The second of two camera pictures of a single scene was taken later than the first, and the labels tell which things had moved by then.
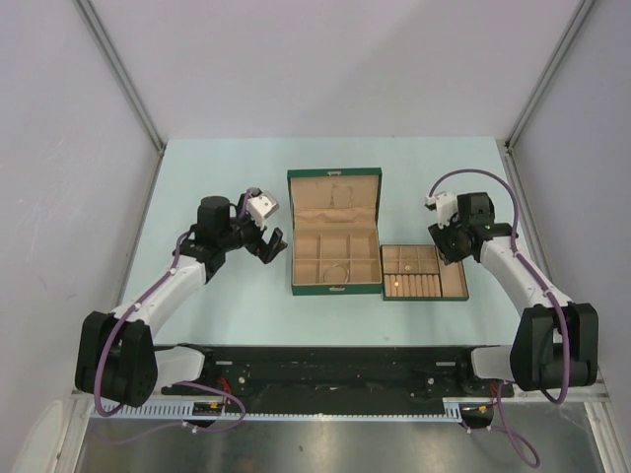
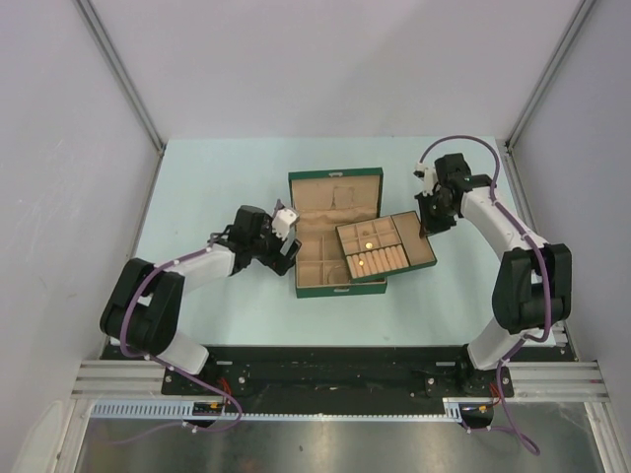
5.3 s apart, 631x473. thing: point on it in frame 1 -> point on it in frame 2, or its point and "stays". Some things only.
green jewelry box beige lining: [335, 220] stays
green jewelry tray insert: [418, 273] -> [384, 246]
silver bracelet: [336, 274] stays
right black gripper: [439, 236] -> [429, 226]
